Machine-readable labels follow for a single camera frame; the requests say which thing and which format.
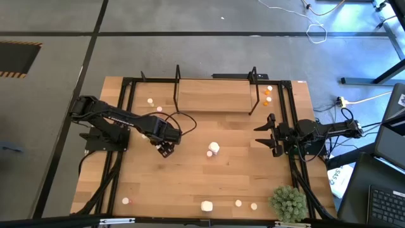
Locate black metal stand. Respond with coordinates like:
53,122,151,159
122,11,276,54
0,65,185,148
373,0,405,61

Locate black laptop with keyboard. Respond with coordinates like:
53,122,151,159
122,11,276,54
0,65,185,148
337,151,405,228

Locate silver metal bracket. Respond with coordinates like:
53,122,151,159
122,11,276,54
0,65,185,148
274,221,311,228
99,217,136,226

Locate black camera mount beam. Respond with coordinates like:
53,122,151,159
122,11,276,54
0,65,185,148
0,213,338,228

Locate cream power strip cable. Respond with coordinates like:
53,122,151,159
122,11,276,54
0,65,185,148
346,91,393,105

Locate black aluminium table frame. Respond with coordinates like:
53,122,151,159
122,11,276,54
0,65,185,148
71,71,338,221

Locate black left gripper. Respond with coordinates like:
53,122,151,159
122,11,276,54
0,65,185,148
151,117,183,158

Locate black cable bundle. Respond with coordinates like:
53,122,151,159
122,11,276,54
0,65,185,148
290,158,333,220
77,151,123,216

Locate tan floor cable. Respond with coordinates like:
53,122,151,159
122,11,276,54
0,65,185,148
300,0,346,16

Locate wooden shelf with black frame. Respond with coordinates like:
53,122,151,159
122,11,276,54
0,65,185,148
172,65,261,117

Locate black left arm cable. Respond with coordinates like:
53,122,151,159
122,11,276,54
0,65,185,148
139,110,198,137

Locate black flat bar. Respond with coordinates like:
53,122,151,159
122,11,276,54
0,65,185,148
211,73,270,80

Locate black hazard-striped floor panel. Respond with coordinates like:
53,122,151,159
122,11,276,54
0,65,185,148
0,40,43,79

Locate green artificial succulent plant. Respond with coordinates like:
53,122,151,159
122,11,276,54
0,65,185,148
268,185,309,224

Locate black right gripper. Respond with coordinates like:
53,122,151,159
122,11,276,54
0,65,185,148
253,113,299,158

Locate white floor cable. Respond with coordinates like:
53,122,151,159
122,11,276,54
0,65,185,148
258,0,328,45

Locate black metal table leg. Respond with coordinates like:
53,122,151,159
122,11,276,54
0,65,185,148
340,58,405,86

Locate black power cables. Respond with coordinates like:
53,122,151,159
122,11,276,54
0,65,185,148
315,106,385,161

